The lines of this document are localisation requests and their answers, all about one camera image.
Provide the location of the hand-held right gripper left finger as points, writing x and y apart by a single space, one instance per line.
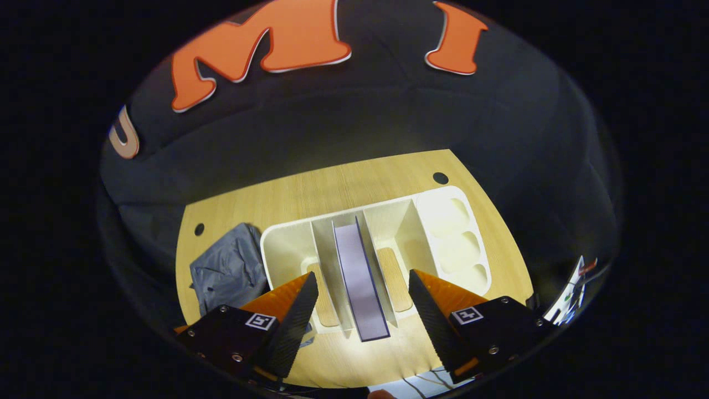
296 327

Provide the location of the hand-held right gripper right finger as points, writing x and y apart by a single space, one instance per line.
432 327

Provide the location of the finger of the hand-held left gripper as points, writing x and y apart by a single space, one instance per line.
181 329

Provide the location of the gray schoolbag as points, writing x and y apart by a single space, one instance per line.
230 266

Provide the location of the blue spine book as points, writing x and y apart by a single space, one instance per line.
360 277

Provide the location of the white bookshelf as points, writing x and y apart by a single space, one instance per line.
448 233

